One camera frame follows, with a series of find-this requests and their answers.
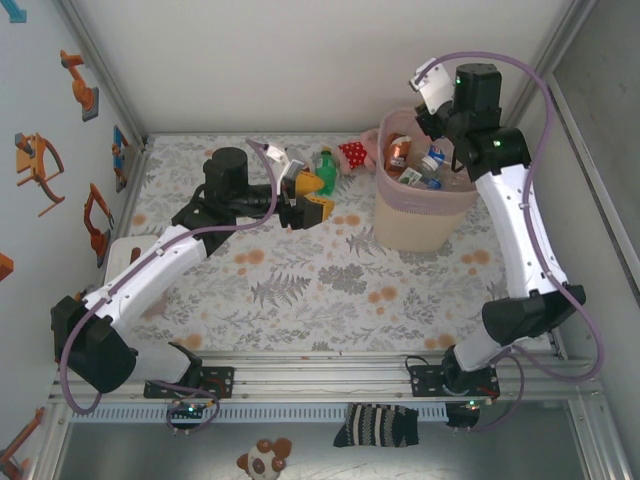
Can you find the green plastic soda bottle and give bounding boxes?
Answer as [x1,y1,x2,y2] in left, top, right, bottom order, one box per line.
[312,147,342,197]

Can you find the clear bottle blue label white cap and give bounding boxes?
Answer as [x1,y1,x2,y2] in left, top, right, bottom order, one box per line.
[419,144,449,174]

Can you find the brown coffee drink bottle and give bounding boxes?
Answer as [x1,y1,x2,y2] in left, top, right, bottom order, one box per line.
[385,142,414,176]

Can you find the pink plastic bin liner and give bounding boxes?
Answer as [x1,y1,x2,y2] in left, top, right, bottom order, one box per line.
[374,109,480,216]

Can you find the beige slatted waste bin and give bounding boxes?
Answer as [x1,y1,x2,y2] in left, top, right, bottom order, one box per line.
[372,109,480,254]

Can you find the pink plush toy polka-dot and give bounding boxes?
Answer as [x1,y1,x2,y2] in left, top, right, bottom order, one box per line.
[337,127,384,176]

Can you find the blue orange robot sticker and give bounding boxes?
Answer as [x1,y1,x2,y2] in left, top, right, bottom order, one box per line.
[110,124,132,194]

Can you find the white plastic box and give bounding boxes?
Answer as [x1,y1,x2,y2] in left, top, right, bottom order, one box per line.
[105,235,164,291]

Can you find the orange claw robot sticker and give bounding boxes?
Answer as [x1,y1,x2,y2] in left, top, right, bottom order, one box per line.
[13,132,66,217]

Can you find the black white striped sock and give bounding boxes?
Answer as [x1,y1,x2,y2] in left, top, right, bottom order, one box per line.
[333,402,420,449]

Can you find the small controller circuit board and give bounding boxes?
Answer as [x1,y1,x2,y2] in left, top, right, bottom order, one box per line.
[166,399,209,420]
[446,398,494,429]

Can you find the brown white panda plush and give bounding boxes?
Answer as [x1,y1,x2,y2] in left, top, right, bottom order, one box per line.
[236,437,294,480]

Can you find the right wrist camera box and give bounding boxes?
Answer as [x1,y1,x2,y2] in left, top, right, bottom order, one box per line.
[408,57,457,116]

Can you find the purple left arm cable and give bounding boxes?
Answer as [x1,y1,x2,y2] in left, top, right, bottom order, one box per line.
[58,138,279,437]

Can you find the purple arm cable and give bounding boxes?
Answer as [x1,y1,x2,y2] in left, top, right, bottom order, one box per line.
[419,49,606,434]
[58,138,279,437]

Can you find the aluminium frame post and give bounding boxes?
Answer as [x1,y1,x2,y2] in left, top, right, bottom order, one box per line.
[497,0,599,149]
[57,0,151,151]

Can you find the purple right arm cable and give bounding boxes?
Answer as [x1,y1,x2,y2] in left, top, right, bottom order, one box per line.
[419,49,606,434]

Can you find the thin black cable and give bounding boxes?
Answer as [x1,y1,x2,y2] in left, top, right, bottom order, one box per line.
[448,142,471,174]

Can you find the aluminium side rail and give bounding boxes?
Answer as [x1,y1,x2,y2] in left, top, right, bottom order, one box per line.
[107,139,154,241]

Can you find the white window frame bar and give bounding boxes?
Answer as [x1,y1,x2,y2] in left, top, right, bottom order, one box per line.
[546,69,640,311]

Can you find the long aluminium frame rail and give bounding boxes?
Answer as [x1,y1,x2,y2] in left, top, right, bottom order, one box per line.
[47,352,604,404]

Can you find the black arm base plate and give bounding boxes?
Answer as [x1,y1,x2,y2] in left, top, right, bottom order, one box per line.
[143,366,236,400]
[408,363,501,400]

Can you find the white slotted cable duct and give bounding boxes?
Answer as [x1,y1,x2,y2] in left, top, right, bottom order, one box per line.
[67,402,449,425]

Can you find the blue wall sticker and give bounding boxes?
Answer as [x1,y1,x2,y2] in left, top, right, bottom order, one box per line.
[0,0,29,24]

